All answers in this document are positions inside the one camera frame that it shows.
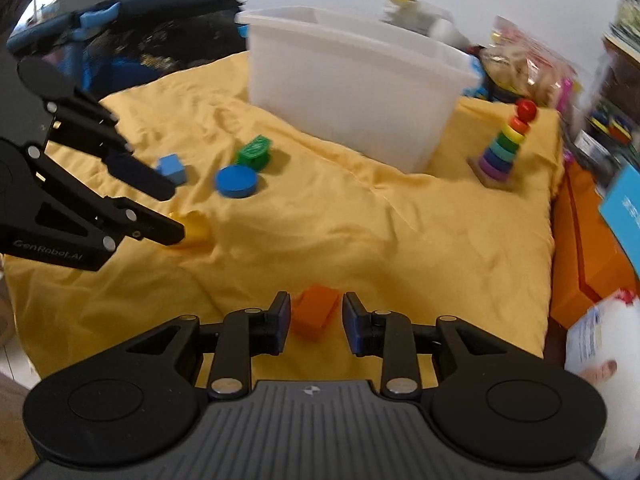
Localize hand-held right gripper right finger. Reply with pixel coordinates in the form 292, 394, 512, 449
342, 291, 503, 402

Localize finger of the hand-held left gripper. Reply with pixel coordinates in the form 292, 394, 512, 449
22, 144, 186, 252
17, 56, 177, 202

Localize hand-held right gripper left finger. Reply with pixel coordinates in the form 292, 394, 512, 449
122, 291, 292, 402

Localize yellow brick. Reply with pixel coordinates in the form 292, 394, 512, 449
166, 210, 211, 252

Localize orange block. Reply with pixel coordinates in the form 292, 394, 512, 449
290, 284, 339, 342

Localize white plastic storage bin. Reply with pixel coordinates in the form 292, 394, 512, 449
234, 6, 482, 174

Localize light blue cube block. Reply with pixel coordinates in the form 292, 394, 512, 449
157, 154, 187, 185

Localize yellow blanket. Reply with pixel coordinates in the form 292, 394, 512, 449
2, 52, 563, 391

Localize blue round disc block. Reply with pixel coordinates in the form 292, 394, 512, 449
215, 165, 260, 200

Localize green printed block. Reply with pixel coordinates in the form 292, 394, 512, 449
235, 135, 274, 171

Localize black and blue bag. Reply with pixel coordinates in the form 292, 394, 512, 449
6, 0, 249, 107

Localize orange box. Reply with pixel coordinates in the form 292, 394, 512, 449
549, 160, 640, 332

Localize white wet wipes pack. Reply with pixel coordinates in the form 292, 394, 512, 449
564, 289, 640, 478

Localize blue card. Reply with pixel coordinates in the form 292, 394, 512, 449
598, 162, 640, 282

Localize clear bag of toys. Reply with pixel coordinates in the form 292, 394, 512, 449
479, 15, 583, 112

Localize white plush toy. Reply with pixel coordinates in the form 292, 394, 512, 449
379, 0, 472, 47

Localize cluttered shelf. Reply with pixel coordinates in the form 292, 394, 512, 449
570, 0, 640, 196

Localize rainbow ring stacker toy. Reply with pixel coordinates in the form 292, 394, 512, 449
466, 98, 541, 192

